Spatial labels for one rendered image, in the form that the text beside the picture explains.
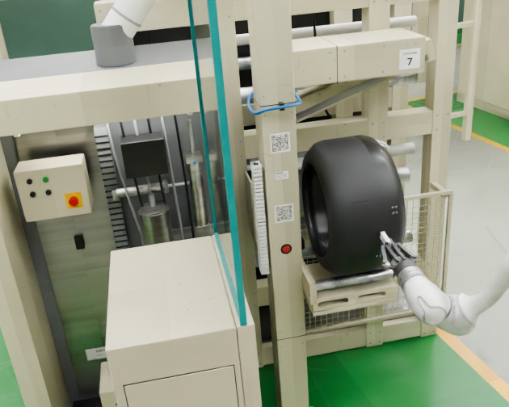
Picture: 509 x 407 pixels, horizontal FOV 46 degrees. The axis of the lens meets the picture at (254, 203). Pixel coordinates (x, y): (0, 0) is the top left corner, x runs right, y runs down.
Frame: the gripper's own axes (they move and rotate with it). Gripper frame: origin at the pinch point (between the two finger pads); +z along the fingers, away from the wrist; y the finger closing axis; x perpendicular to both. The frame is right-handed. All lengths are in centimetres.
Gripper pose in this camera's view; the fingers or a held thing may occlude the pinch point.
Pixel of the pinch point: (385, 240)
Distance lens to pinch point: 224.5
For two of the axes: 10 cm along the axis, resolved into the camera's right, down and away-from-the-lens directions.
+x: 0.5, 8.3, 5.5
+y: -9.8, 1.5, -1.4
